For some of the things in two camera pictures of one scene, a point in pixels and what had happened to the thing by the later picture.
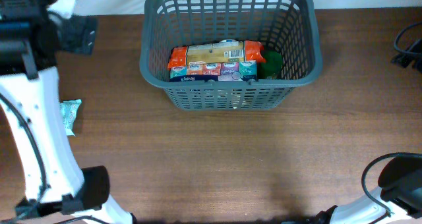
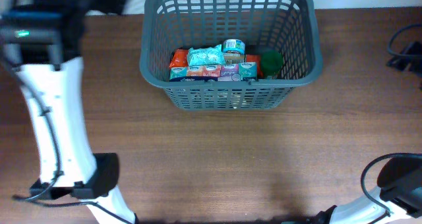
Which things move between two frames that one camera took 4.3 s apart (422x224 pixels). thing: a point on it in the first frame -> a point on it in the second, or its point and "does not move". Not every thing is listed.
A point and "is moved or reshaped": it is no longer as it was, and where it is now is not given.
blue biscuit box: x=232 y=71 does not move
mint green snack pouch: x=69 y=109 is moved or reshaped
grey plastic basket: x=281 y=20 does not move
